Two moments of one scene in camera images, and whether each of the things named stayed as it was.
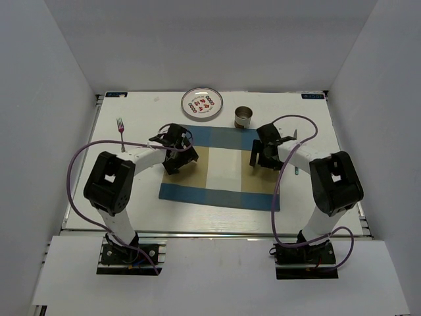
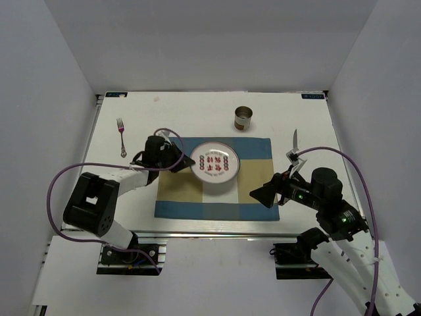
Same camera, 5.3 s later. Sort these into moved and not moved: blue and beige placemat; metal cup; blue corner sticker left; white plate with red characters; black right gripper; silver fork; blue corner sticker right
Moved: blue and beige placemat; black right gripper; white plate with red characters
Not moved: silver fork; blue corner sticker left; metal cup; blue corner sticker right
